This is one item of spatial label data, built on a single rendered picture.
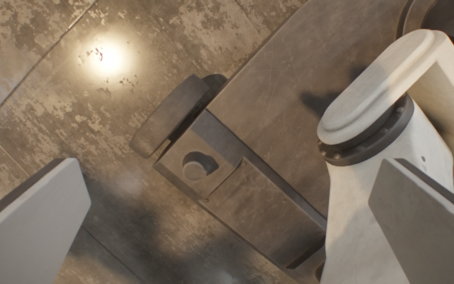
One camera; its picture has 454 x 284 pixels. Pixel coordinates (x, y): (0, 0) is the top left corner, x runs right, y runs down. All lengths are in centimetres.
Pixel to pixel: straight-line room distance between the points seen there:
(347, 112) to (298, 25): 19
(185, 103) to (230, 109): 8
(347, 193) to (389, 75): 15
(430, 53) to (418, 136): 10
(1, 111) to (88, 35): 32
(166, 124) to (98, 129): 31
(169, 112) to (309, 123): 25
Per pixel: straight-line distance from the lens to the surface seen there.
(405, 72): 38
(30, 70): 80
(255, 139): 48
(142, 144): 48
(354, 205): 31
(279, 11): 65
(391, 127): 35
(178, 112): 45
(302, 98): 48
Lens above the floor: 63
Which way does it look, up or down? 74 degrees down
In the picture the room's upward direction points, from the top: 179 degrees clockwise
